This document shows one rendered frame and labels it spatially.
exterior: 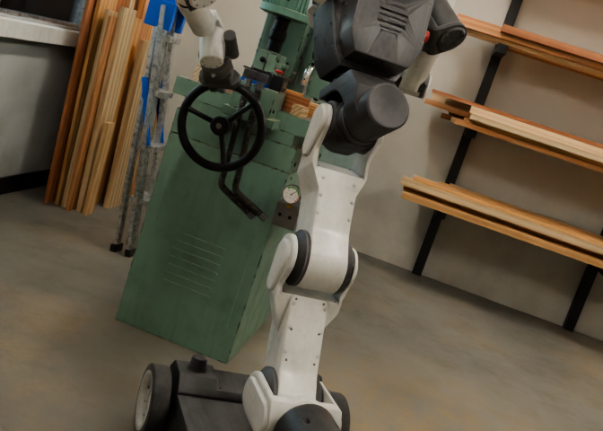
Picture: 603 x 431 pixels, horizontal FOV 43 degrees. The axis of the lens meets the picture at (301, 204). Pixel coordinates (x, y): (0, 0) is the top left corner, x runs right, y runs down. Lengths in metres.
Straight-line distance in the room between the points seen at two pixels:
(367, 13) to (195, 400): 1.07
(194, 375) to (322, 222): 0.55
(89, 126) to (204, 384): 2.08
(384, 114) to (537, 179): 3.24
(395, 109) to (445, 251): 3.25
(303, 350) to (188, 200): 0.91
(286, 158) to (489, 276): 2.72
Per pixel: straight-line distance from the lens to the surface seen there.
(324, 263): 1.85
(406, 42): 1.92
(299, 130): 2.51
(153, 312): 2.76
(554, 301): 5.09
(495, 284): 5.03
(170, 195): 2.66
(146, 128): 3.40
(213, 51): 2.06
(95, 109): 3.91
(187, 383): 2.07
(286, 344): 1.89
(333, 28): 1.93
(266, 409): 1.80
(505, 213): 4.47
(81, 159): 3.92
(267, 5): 2.65
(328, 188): 1.89
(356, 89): 1.80
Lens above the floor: 1.10
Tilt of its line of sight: 11 degrees down
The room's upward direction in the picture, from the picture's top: 18 degrees clockwise
